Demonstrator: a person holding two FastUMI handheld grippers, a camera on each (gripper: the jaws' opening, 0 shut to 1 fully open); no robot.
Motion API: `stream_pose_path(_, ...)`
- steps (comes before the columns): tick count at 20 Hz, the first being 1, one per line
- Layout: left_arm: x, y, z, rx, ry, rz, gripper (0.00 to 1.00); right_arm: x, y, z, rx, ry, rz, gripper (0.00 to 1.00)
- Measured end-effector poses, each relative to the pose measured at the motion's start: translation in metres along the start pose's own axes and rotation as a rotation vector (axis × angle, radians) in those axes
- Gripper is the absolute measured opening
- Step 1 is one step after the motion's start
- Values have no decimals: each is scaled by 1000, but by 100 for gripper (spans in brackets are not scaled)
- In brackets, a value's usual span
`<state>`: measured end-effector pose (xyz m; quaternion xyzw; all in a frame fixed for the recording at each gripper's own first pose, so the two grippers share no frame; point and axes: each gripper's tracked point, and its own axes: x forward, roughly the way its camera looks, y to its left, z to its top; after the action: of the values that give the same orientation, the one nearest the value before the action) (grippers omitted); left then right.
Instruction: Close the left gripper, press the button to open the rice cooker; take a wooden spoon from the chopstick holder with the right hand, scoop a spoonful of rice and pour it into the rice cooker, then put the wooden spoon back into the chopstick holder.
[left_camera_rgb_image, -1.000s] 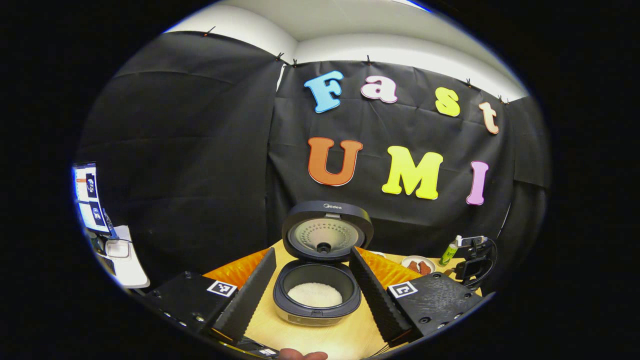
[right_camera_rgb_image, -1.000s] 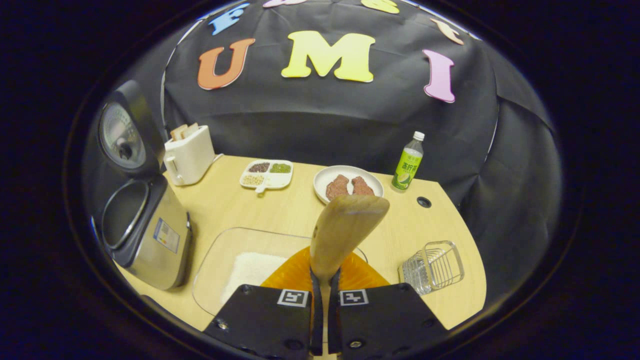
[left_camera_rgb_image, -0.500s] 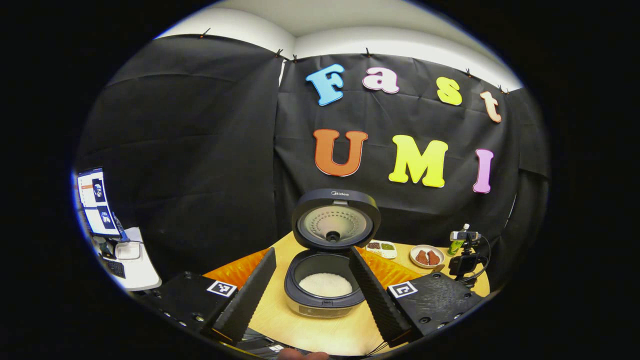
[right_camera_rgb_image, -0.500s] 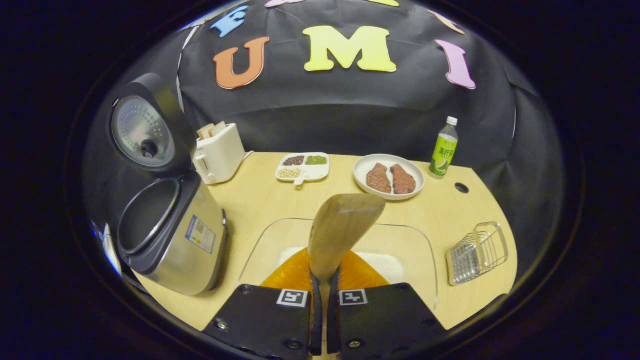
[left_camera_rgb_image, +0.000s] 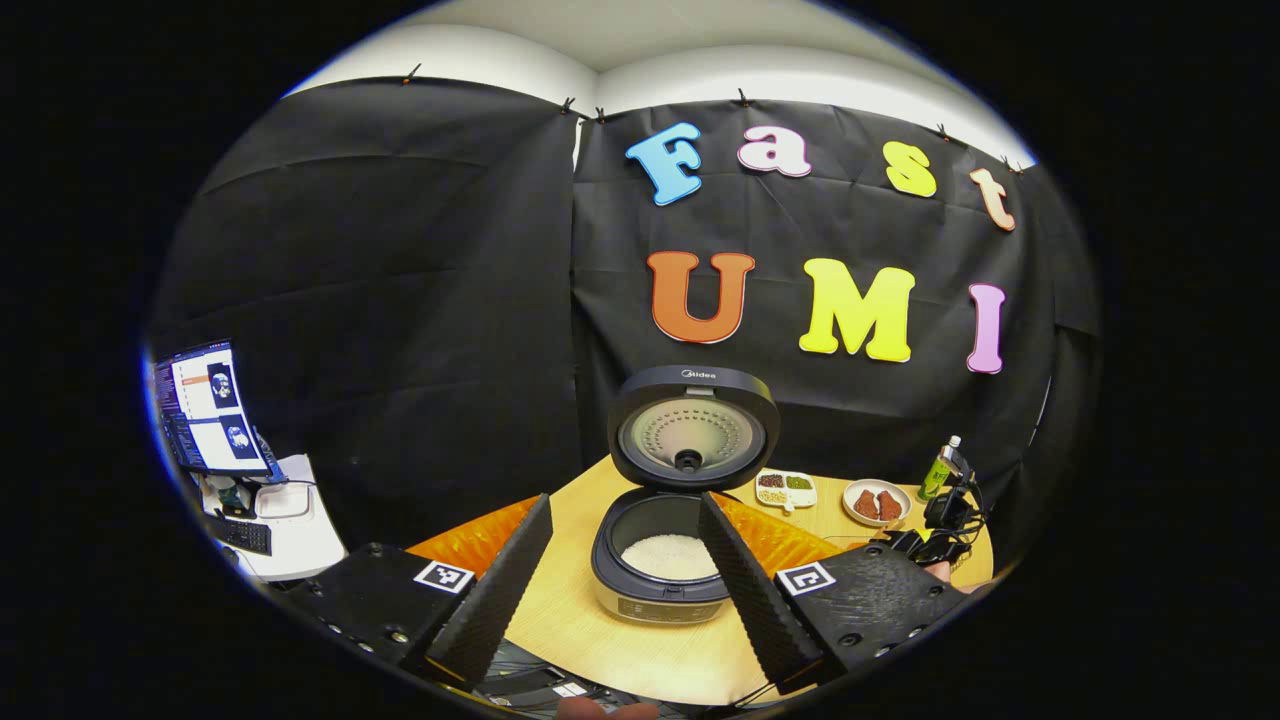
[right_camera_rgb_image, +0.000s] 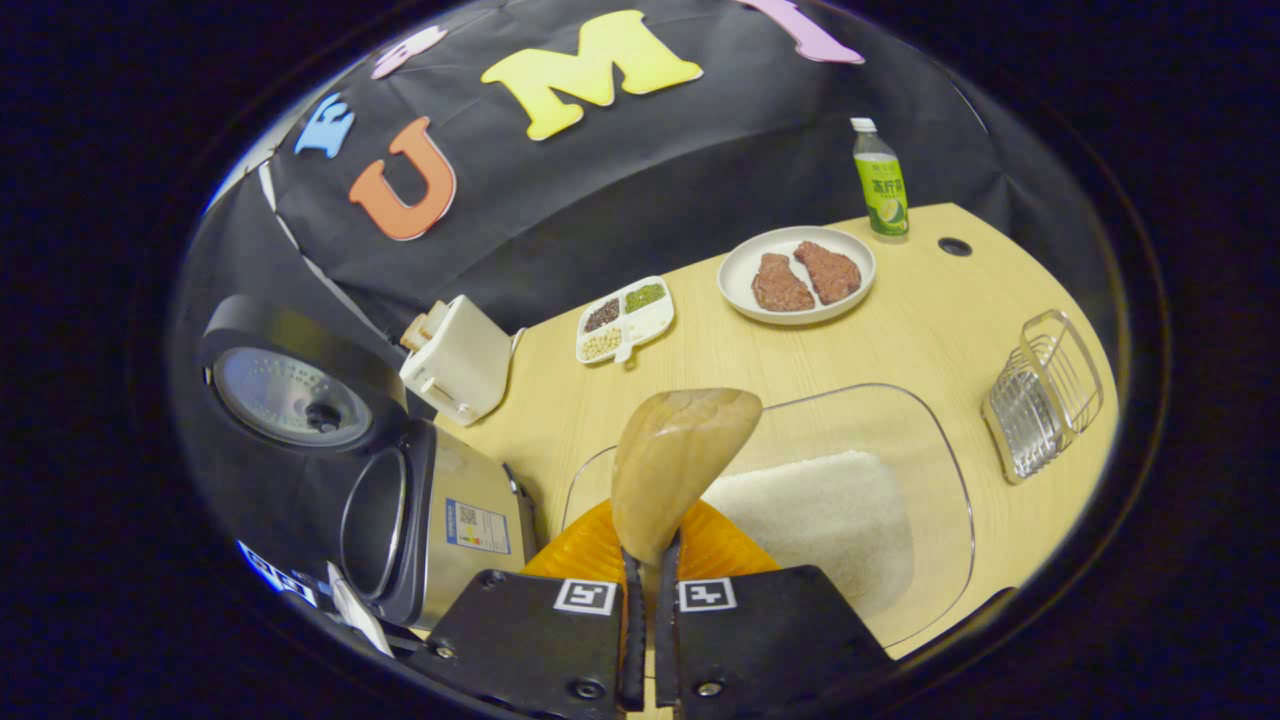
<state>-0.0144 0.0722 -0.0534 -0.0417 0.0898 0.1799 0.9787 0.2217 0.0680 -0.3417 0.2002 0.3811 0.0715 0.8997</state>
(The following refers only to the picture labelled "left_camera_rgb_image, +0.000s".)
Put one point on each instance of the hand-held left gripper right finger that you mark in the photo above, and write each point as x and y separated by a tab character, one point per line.
755	600

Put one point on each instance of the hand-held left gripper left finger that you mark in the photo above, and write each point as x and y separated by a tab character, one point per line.
500	600

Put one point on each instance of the white rice heap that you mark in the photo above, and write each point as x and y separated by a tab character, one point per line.
665	558

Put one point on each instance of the dark grey rice cooker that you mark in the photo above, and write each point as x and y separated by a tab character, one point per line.
690	390

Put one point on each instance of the green drink bottle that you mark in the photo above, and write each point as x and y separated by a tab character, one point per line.
936	475

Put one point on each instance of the brown meat piece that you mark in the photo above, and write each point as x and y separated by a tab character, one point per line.
889	506
866	505

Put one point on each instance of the white round plate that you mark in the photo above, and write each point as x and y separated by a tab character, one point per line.
876	484

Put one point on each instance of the white divided bean dish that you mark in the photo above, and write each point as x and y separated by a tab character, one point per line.
785	490

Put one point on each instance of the white side table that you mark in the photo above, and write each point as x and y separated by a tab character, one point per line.
305	545

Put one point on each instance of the white flat device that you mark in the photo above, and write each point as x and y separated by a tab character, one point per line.
285	502

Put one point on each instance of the black keyboard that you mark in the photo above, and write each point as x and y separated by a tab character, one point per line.
240	535

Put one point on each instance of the black backdrop cloth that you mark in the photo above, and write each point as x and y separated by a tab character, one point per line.
400	300

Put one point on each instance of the computer monitor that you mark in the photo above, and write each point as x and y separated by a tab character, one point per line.
205	410

